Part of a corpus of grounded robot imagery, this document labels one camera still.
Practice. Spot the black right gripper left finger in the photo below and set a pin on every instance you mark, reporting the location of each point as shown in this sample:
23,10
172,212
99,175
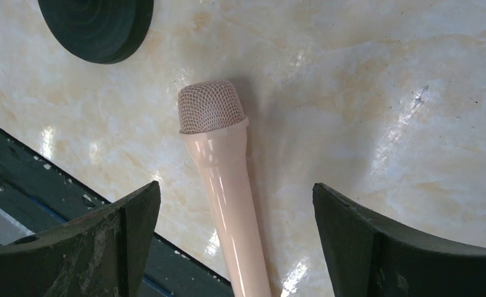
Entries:
103,253

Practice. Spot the pink microphone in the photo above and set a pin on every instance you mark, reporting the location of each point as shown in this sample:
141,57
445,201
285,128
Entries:
214,128

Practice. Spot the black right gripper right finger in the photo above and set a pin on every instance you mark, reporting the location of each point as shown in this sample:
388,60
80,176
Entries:
369,254

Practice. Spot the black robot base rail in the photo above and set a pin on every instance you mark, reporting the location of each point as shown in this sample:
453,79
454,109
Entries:
40,196

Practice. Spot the black round base clamp stand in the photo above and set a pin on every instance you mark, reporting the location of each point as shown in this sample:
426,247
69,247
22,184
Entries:
99,31

